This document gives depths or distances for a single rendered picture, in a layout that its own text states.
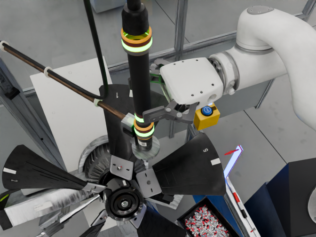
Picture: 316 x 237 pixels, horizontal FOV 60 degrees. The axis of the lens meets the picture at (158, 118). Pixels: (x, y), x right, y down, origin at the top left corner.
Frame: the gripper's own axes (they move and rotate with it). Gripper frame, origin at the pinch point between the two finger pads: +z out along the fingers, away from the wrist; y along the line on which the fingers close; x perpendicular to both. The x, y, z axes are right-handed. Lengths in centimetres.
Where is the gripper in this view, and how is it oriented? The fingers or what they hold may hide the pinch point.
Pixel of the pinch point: (141, 98)
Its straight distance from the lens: 52.2
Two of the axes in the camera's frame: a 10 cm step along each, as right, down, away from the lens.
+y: -3.6, -7.8, 5.0
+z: -9.3, 3.1, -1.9
